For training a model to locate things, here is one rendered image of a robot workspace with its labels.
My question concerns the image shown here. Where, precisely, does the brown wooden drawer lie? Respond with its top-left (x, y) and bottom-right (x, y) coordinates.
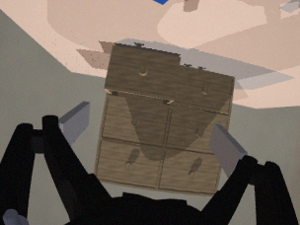
top-left (159, 151), bottom-right (220, 193)
top-left (166, 109), bottom-right (227, 153)
top-left (104, 45), bottom-right (181, 105)
top-left (103, 98), bottom-right (169, 146)
top-left (173, 67), bottom-right (232, 114)
top-left (97, 140), bottom-right (162, 188)

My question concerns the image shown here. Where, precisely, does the small brown wooden chest of drawers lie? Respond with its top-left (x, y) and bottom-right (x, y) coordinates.
top-left (94, 65), bottom-right (235, 196)

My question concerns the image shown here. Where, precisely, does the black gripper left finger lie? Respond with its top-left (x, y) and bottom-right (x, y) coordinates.
top-left (0, 102), bottom-right (138, 225)

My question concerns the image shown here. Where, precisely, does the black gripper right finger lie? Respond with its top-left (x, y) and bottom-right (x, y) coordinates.
top-left (188, 123), bottom-right (299, 225)

